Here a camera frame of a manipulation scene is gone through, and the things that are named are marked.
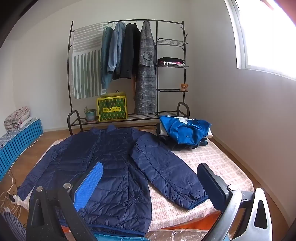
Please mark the dark denim jacket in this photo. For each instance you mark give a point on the dark denim jacket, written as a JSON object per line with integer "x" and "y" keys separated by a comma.
{"x": 105, "y": 58}

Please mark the navy puffer jacket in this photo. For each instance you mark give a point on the navy puffer jacket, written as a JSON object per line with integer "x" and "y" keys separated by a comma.
{"x": 115, "y": 162}

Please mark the folded black garment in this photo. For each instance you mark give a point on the folded black garment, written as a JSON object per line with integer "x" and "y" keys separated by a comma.
{"x": 170, "y": 58}

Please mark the floral rolled quilt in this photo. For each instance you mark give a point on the floral rolled quilt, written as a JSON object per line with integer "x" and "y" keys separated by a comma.
{"x": 16, "y": 119}

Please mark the patterned bench cover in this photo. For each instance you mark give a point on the patterned bench cover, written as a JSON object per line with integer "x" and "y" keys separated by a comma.
{"x": 11, "y": 136}

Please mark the small potted plant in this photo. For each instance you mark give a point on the small potted plant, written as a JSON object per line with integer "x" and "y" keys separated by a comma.
{"x": 90, "y": 115}

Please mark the grey striped cloth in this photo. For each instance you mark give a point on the grey striped cloth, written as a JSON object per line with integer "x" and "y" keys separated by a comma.
{"x": 85, "y": 69}

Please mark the clear plastic sheet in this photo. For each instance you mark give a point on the clear plastic sheet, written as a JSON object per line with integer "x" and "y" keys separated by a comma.
{"x": 173, "y": 236}

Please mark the black metal clothes rack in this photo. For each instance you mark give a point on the black metal clothes rack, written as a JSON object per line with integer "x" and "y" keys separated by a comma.
{"x": 157, "y": 69}

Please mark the blue slatted bench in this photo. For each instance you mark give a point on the blue slatted bench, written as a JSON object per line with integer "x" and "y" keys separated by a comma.
{"x": 20, "y": 142}

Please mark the grey plaid coat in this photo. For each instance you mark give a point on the grey plaid coat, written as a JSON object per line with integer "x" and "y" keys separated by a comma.
{"x": 145, "y": 88}

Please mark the black coat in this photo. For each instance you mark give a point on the black coat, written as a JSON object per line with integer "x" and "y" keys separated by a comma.
{"x": 129, "y": 51}

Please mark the dark striped cloth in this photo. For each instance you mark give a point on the dark striped cloth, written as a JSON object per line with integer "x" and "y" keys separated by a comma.
{"x": 12, "y": 226}

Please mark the yellow green patterned bag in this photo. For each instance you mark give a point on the yellow green patterned bag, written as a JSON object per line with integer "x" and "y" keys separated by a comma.
{"x": 112, "y": 109}

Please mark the folded pink garment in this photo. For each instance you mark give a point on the folded pink garment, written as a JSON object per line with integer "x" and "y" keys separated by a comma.
{"x": 172, "y": 64}

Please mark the white power strip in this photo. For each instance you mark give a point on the white power strip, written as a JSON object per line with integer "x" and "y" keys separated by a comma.
{"x": 17, "y": 200}

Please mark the brown teddy bear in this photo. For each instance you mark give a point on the brown teddy bear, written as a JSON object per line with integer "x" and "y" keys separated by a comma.
{"x": 184, "y": 87}

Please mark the dark folded clothes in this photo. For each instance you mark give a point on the dark folded clothes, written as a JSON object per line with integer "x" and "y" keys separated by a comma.
{"x": 171, "y": 144}

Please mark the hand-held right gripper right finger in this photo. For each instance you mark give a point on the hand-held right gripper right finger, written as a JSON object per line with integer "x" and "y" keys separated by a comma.
{"x": 211, "y": 185}

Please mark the blue and white jacket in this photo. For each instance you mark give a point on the blue and white jacket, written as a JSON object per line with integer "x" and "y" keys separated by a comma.
{"x": 185, "y": 129}

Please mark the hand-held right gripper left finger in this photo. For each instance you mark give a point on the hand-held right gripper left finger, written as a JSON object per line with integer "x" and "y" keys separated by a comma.
{"x": 90, "y": 185}

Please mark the window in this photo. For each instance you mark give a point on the window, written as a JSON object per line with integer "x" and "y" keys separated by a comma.
{"x": 266, "y": 34}

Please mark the light denim jacket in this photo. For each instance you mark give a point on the light denim jacket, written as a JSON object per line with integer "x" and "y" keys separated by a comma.
{"x": 116, "y": 46}

